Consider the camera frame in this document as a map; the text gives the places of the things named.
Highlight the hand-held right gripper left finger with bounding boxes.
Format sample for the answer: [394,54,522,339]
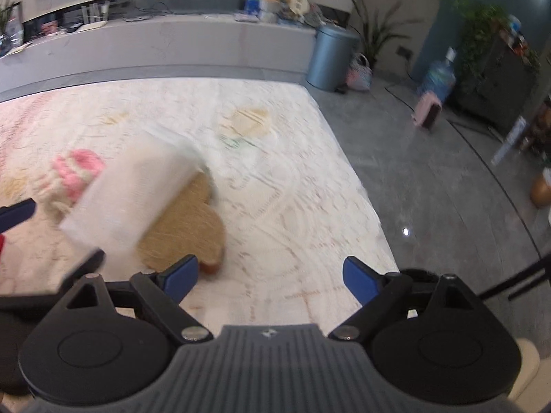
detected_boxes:
[60,255,215,346]

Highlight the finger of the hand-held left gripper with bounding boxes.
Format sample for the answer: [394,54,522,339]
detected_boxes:
[0,199,36,234]
[59,247,106,287]

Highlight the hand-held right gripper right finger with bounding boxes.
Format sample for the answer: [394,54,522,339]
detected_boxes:
[328,256,485,345]

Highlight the pink white knitted hat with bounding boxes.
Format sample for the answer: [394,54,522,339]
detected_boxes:
[30,148,106,224]

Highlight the white plastic bag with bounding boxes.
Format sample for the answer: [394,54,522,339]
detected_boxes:
[58,125,207,259]

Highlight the white textured blanket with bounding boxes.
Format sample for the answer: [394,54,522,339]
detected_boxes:
[0,78,400,340]

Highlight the black metal stand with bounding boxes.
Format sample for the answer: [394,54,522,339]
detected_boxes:
[478,254,551,302]

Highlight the pink small heater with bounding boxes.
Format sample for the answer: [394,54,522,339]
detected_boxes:
[411,96,444,130]

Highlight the green plant in glass vase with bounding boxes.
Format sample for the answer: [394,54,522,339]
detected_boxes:
[0,0,27,48]

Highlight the brown round pot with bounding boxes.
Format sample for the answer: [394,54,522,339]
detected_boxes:
[529,170,551,207]

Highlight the white router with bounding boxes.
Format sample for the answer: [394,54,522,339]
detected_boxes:
[77,2,110,32]

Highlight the pink striped bag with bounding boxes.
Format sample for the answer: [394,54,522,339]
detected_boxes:
[346,54,373,92]

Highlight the white tall carton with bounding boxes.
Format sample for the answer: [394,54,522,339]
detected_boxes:
[491,116,528,166]

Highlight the blue water jug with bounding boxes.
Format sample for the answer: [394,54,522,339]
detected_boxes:
[424,48,457,104]

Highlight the blue metal trash can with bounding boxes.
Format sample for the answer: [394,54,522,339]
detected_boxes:
[306,23,360,92]

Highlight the white marble television console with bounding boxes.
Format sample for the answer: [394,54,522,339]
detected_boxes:
[0,0,319,102]

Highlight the tall green floor plant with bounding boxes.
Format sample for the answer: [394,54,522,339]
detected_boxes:
[344,0,425,70]

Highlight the dark cabinet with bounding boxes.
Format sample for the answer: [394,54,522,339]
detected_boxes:
[456,30,543,125]

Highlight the green vine on cabinet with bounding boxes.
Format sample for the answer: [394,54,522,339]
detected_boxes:
[452,2,513,91]

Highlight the black floor cable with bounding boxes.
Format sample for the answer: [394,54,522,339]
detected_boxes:
[385,86,551,263]

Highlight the black console cables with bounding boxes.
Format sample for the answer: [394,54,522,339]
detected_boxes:
[123,0,173,22]

